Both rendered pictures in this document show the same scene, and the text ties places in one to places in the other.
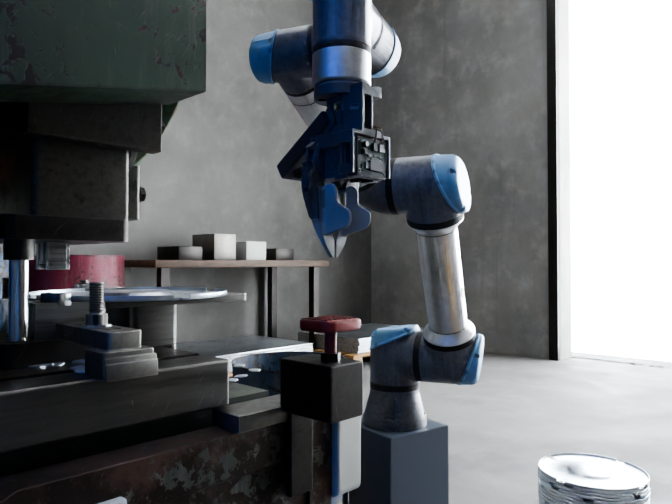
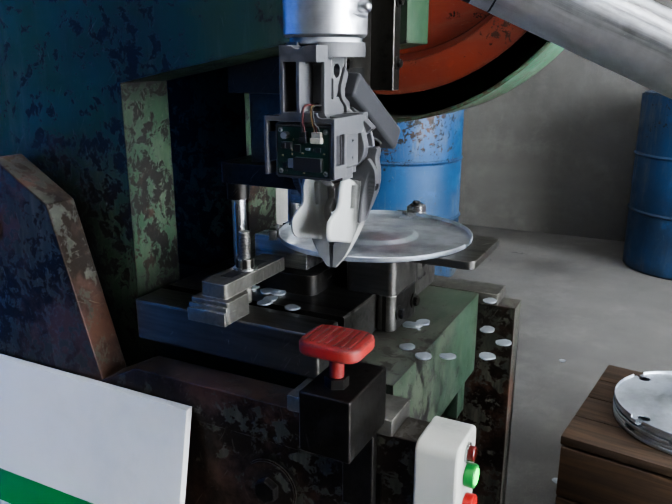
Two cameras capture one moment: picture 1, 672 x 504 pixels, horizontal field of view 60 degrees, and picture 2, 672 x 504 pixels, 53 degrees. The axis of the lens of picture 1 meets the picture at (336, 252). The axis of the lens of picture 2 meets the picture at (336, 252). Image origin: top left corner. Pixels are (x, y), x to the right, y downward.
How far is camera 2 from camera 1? 0.86 m
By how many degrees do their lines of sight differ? 74
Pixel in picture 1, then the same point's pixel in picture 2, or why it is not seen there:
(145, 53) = (248, 13)
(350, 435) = (434, 487)
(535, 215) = not seen: outside the picture
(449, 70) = not seen: outside the picture
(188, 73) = not seen: hidden behind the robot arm
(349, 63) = (287, 14)
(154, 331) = (367, 278)
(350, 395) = (328, 433)
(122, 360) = (200, 306)
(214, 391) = (300, 361)
